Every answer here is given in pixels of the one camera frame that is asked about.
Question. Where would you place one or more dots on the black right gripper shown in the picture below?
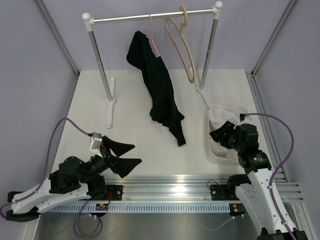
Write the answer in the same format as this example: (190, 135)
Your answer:
(218, 135)

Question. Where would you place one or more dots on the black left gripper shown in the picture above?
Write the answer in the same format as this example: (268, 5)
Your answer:
(121, 166)

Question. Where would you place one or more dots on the white t shirt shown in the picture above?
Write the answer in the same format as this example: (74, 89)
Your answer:
(217, 118)

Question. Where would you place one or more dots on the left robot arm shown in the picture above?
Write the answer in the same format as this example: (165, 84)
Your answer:
(74, 180)

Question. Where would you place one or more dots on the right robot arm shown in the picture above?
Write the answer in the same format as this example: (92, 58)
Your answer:
(256, 188)

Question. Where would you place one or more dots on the black t shirt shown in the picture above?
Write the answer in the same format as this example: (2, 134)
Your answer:
(158, 82)

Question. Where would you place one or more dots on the white plastic bin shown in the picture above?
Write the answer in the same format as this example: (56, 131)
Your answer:
(236, 109)

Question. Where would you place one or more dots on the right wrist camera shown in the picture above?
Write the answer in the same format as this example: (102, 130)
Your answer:
(244, 119)

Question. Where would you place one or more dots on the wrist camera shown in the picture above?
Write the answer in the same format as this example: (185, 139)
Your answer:
(95, 143)
(244, 119)

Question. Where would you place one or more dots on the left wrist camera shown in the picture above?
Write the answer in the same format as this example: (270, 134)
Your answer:
(95, 143)

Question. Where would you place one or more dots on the aluminium rail base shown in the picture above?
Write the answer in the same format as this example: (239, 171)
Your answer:
(166, 188)

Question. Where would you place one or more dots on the white slotted cable duct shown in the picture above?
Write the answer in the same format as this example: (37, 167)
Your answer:
(139, 207)

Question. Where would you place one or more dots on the pink wire hanger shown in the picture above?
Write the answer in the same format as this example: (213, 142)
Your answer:
(151, 35)

